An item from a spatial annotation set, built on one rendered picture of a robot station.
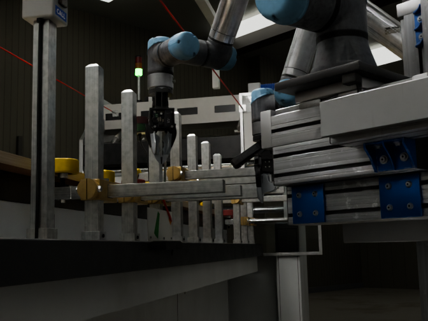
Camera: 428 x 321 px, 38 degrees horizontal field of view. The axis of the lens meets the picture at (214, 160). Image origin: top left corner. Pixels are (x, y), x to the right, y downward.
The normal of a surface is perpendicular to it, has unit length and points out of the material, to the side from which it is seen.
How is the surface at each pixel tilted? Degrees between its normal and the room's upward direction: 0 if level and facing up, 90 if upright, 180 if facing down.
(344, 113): 90
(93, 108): 90
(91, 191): 90
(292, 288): 90
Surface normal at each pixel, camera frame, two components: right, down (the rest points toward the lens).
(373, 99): -0.73, -0.08
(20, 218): 0.98, -0.05
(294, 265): -0.21, -0.14
